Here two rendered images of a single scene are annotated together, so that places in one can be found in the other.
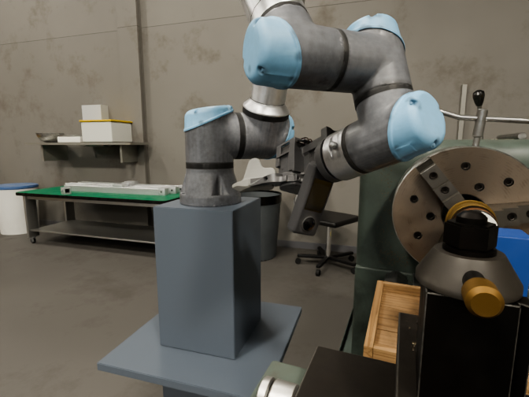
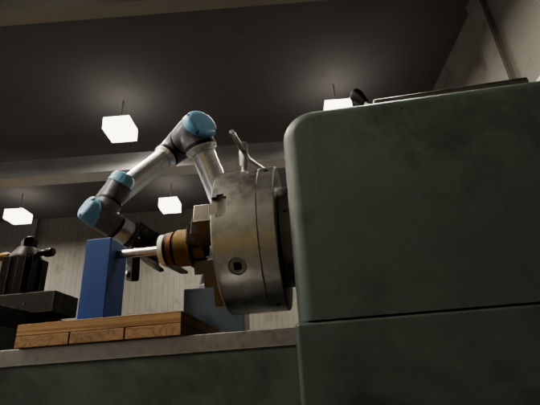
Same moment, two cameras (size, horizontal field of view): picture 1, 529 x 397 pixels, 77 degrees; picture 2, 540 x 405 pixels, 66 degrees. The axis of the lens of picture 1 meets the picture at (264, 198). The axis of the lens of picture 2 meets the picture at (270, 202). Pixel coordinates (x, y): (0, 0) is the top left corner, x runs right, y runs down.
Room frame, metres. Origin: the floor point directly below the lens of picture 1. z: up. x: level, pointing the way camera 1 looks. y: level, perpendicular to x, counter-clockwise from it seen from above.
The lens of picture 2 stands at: (0.61, -1.34, 0.77)
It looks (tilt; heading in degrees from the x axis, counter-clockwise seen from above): 24 degrees up; 74
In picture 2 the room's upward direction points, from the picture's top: 4 degrees counter-clockwise
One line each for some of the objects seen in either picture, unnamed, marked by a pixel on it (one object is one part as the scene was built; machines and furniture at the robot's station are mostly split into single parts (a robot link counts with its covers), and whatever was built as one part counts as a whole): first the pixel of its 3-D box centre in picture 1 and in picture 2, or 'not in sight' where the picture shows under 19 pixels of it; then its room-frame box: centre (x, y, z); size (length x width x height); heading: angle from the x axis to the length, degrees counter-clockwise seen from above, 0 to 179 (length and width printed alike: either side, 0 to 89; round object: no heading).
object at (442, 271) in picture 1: (466, 267); (26, 254); (0.27, -0.18, 1.13); 0.08 x 0.08 x 0.03
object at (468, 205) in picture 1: (471, 223); (186, 247); (0.67, -0.43, 1.08); 0.09 x 0.09 x 0.09; 67
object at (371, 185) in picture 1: (436, 195); (436, 233); (1.18, -0.62, 1.06); 0.59 x 0.48 x 0.39; 157
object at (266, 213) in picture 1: (256, 224); not in sight; (3.64, 0.09, 0.36); 0.58 x 0.56 x 0.71; 163
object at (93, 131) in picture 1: (107, 131); not in sight; (4.37, 2.03, 1.41); 0.49 x 0.40 x 0.28; 73
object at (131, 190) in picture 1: (110, 213); not in sight; (4.08, 1.93, 0.39); 2.15 x 0.82 x 0.78; 73
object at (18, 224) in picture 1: (17, 208); not in sight; (4.72, 3.58, 0.34); 0.58 x 0.55 x 0.68; 73
